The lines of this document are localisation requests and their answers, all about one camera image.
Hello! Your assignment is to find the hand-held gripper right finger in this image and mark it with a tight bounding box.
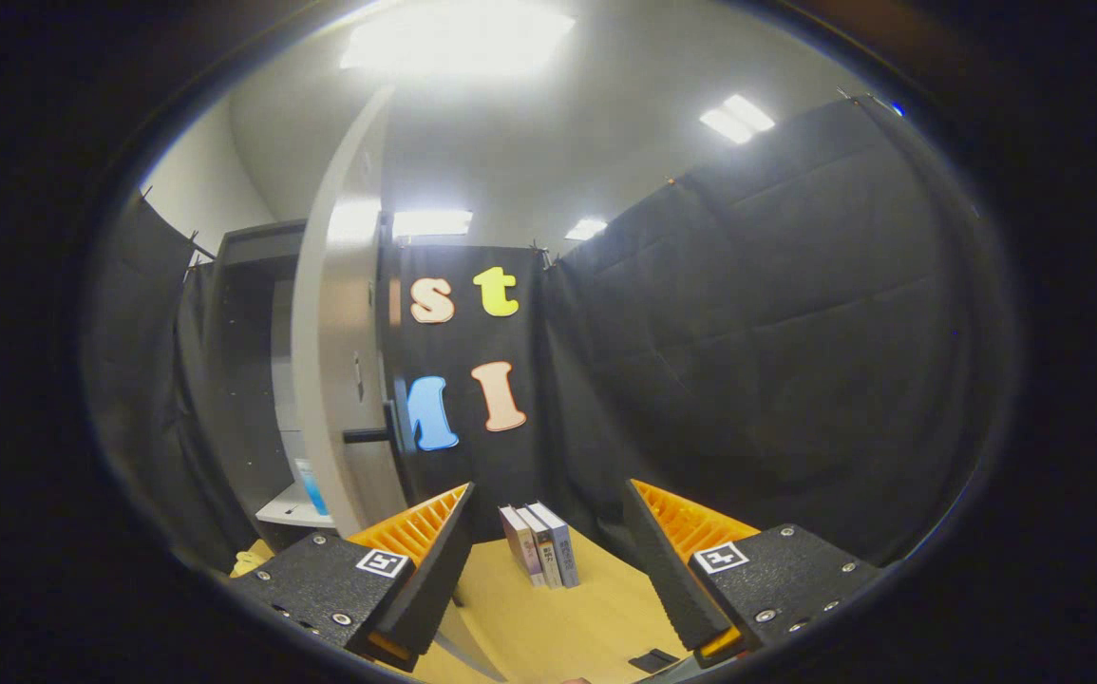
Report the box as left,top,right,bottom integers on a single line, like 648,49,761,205
624,478,891,668

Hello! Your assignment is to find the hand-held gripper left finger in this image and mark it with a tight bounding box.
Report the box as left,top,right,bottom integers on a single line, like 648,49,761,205
225,481,476,674

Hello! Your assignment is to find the white and blue tube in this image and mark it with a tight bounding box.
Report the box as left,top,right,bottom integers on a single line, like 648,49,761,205
293,458,330,517

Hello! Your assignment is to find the beige cabinet door black handle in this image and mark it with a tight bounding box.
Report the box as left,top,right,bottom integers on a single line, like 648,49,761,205
290,84,511,683

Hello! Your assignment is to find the pink-brown book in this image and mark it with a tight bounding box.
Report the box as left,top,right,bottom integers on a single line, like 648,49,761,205
499,504,546,588

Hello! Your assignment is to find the blue-grey book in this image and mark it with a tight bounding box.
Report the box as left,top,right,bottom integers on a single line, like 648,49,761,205
529,501,580,588

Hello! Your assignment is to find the white book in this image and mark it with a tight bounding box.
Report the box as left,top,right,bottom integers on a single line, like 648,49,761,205
517,504,564,590

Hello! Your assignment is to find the black backdrop cloth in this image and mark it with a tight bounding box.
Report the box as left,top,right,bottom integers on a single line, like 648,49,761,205
83,95,1014,571

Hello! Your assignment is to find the dark grey cabinet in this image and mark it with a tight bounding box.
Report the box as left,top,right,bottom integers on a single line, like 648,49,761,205
201,220,340,554

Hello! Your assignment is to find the twin strip ceiling light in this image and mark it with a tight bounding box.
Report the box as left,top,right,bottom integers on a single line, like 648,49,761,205
700,93,777,145

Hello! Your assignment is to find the large ceiling light panel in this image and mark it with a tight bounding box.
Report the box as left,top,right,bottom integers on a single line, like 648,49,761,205
339,0,576,79

